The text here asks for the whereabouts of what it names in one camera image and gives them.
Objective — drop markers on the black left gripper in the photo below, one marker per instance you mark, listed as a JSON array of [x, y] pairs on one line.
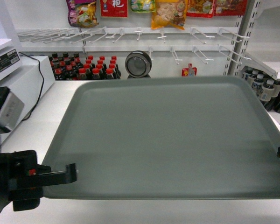
[[22, 179]]

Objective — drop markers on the grey rectangular tray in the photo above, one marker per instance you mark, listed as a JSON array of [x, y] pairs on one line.
[[167, 138]]

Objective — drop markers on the white checkout table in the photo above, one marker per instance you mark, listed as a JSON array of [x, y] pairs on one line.
[[37, 134]]

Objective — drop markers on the white cash register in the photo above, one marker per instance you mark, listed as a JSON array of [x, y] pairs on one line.
[[28, 78]]

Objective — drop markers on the red spout pouch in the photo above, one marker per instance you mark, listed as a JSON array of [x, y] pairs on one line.
[[190, 71]]

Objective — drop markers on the round black barcode scanner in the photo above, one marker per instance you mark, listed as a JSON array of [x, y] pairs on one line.
[[138, 64]]

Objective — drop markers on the purple snack bag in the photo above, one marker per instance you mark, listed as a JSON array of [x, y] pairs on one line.
[[82, 13]]

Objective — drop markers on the red snack bag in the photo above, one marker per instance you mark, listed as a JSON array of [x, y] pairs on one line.
[[114, 8]]

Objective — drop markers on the yellow snack bag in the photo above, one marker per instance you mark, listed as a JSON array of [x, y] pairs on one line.
[[169, 13]]

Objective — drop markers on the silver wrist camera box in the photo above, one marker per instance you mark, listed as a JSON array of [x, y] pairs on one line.
[[10, 113]]

